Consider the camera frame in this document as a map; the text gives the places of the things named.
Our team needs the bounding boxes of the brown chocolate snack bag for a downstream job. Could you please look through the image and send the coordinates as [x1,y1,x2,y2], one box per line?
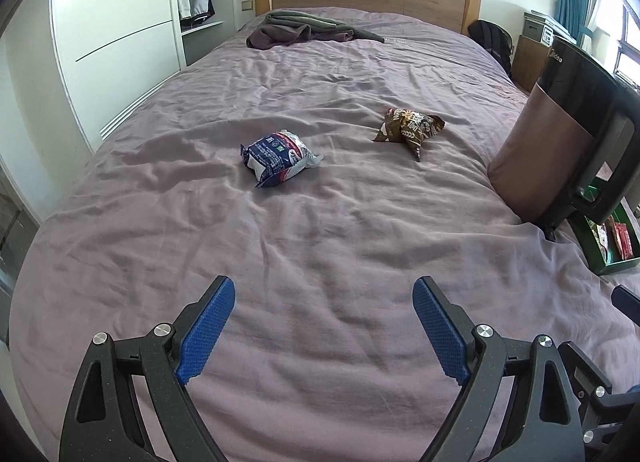
[373,108,446,162]

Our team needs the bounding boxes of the green tray box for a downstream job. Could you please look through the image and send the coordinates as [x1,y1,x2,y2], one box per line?
[568,203,639,276]

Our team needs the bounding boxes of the black copper electric kettle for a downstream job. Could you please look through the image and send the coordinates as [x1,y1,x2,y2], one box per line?
[488,37,639,240]

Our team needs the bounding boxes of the red white snack pouch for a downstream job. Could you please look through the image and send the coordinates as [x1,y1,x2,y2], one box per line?
[589,222,612,264]

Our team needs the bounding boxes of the grey printer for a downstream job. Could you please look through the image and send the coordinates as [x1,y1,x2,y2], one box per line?
[522,11,576,46]

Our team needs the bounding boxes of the blue white snack bag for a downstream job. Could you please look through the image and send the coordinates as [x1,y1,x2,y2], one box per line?
[240,130,323,188]

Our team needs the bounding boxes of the crumpled dark clothes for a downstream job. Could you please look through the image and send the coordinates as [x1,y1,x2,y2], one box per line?
[246,10,385,50]

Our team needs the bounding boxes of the black backpack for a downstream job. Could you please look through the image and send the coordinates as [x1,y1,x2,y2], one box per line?
[468,20,513,78]

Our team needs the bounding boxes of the wooden nightstand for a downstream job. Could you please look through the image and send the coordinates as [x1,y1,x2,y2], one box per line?
[512,35,550,94]

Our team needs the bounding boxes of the red snack packet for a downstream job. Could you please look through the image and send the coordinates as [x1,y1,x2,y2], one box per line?
[612,222,634,260]

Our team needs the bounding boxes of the purple bed sheet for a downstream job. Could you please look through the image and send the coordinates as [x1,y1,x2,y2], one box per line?
[10,8,639,461]

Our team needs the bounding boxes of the white wardrobe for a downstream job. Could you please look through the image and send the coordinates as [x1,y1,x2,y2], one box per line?
[49,0,224,154]

